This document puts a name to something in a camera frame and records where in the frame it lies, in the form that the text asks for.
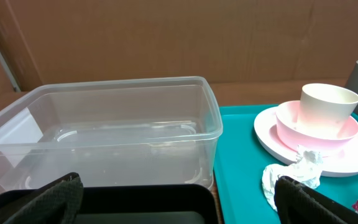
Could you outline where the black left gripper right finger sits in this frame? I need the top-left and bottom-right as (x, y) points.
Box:
(274, 176), (358, 224)

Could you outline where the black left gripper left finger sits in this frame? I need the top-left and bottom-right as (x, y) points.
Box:
(4, 172), (84, 224)

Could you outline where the white napkin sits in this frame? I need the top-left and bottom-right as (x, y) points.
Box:
(261, 145), (323, 211)

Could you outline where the cream plastic cup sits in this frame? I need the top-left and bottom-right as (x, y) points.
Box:
(296, 83), (358, 138)

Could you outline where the teal serving tray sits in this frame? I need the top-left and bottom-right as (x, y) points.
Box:
(214, 105), (358, 223)

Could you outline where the pink plate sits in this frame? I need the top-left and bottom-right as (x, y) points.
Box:
(254, 107), (358, 177)

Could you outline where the pink bowl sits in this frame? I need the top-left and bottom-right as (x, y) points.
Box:
(275, 100), (358, 157)

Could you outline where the clear plastic bin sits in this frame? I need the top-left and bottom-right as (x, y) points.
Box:
(0, 77), (223, 194)

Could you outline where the cardboard backdrop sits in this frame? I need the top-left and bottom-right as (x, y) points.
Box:
(0, 0), (358, 90)

